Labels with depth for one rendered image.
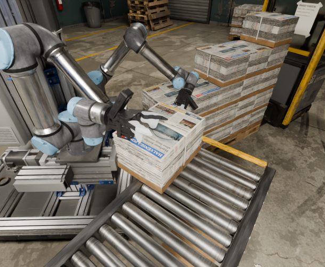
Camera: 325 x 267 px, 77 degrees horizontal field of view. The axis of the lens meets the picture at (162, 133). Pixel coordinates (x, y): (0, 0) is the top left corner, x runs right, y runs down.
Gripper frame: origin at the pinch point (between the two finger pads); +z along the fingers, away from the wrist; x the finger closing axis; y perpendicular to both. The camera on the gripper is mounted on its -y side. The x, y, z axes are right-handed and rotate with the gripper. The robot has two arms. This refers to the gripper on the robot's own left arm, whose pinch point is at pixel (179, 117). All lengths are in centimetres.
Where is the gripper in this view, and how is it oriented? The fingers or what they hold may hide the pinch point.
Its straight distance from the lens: 143.1
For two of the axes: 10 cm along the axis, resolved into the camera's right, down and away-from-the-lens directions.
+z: -3.9, 8.9, -2.1
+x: 2.5, -1.2, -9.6
